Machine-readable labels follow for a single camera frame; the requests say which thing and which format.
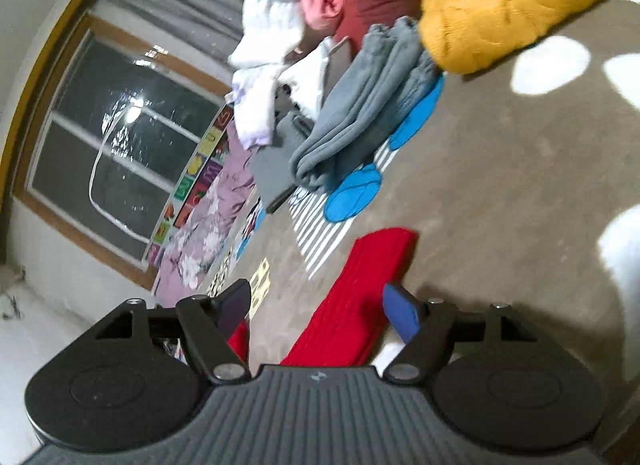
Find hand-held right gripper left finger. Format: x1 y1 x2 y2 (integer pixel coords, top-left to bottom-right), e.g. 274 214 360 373
95 279 252 386

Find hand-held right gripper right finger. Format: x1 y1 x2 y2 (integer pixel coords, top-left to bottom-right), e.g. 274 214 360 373
382 282 538 386

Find red knit sweater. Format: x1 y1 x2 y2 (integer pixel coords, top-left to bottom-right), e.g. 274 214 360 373
227 227 418 367

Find purple floral duvet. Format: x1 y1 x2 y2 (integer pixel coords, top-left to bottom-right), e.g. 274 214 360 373
155 120 261 306

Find dark grey folded pants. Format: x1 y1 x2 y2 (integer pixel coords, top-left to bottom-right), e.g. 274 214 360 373
250 112 313 213

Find colourful alphabet foam mat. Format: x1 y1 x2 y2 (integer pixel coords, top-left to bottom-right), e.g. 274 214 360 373
142 105 236 266

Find printed cartoon blanket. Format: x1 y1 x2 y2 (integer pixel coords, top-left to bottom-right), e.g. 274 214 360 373
205 0 640 396

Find light grey fleece pants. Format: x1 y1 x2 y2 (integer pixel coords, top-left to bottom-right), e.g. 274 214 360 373
289 16 443 190

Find wood framed window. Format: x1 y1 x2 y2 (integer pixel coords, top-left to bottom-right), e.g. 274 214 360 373
0 0 231 291

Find white buttoned garment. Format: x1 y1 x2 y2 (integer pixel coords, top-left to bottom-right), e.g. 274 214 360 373
277 37 351 118

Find white quilted grey-collared garment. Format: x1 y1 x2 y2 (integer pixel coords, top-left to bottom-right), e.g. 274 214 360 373
227 0 306 68

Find grey curtain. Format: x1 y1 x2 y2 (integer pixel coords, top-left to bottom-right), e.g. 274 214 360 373
87 0 266 96

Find yellow knit sweater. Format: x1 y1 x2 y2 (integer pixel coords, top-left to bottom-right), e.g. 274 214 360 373
419 0 608 76

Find white bent tube frame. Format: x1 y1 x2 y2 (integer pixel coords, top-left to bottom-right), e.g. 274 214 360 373
89 95 151 243

